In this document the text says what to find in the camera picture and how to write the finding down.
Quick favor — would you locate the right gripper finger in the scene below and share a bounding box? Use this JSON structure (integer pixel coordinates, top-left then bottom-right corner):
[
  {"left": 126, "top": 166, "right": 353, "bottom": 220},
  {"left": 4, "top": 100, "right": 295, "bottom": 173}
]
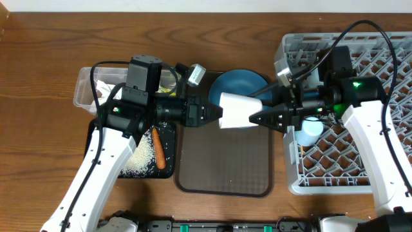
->
[
  {"left": 248, "top": 81, "right": 279, "bottom": 97},
  {"left": 248, "top": 103, "right": 290, "bottom": 133}
]

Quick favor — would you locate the light blue cup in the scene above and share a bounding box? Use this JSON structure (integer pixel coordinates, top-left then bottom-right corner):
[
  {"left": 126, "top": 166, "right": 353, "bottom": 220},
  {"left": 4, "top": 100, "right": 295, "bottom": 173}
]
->
[{"left": 295, "top": 117, "right": 324, "bottom": 146}]

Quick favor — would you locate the pink cup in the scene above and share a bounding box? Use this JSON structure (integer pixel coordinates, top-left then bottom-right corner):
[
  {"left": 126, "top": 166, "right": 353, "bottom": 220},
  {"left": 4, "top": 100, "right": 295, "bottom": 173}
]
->
[{"left": 218, "top": 92, "right": 263, "bottom": 129}]

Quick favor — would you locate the dark blue plate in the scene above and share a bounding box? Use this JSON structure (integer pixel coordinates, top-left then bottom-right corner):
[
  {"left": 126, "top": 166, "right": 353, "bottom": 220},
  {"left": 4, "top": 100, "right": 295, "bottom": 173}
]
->
[{"left": 209, "top": 70, "right": 272, "bottom": 106}]

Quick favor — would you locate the foil snack wrapper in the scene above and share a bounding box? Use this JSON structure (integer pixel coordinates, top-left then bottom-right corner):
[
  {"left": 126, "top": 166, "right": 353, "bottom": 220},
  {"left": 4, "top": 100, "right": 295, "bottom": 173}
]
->
[{"left": 156, "top": 86, "right": 176, "bottom": 97}]

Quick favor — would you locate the orange carrot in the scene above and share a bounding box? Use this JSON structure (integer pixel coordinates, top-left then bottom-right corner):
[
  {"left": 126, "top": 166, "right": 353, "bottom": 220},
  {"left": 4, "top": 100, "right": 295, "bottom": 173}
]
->
[{"left": 152, "top": 127, "right": 166, "bottom": 169}]

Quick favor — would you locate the white cooked rice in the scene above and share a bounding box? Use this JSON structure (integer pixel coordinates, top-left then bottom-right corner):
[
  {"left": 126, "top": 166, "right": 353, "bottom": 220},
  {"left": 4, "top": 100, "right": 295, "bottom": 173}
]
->
[{"left": 119, "top": 126, "right": 174, "bottom": 179}]

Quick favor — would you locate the white napkin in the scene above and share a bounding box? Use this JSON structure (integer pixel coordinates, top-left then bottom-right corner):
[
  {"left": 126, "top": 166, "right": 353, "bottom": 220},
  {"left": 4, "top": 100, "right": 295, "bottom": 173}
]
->
[{"left": 89, "top": 81, "right": 122, "bottom": 115}]

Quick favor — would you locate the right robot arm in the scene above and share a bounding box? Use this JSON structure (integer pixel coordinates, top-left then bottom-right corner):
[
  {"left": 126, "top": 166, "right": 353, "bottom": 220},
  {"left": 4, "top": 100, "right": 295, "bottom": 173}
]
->
[{"left": 249, "top": 46, "right": 411, "bottom": 231}]

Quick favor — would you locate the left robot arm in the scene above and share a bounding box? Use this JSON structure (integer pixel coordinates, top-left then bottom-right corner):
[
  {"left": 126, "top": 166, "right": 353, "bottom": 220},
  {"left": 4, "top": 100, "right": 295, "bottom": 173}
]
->
[{"left": 41, "top": 55, "right": 223, "bottom": 232}]

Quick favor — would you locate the grey dishwasher rack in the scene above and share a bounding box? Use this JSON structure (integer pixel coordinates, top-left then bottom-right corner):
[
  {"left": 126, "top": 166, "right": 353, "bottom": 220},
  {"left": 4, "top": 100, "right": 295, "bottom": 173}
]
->
[{"left": 274, "top": 32, "right": 411, "bottom": 195}]

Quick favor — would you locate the black plastic tray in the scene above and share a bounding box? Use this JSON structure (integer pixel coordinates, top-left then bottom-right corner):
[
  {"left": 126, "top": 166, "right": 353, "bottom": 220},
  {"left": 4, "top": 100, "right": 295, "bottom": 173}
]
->
[{"left": 85, "top": 117, "right": 178, "bottom": 179}]

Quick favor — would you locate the brown serving tray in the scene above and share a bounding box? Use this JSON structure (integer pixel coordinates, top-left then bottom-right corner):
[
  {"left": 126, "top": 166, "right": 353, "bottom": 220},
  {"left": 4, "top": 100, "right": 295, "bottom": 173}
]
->
[{"left": 173, "top": 72, "right": 275, "bottom": 198}]

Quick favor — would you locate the clear plastic bin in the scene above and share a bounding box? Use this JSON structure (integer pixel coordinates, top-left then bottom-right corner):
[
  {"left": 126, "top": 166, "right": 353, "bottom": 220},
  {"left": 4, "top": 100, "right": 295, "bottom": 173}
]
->
[{"left": 73, "top": 67, "right": 176, "bottom": 112}]

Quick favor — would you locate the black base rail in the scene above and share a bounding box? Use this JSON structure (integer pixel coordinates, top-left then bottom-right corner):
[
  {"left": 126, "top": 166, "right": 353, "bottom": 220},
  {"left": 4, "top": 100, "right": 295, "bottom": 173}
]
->
[{"left": 96, "top": 211, "right": 323, "bottom": 232}]

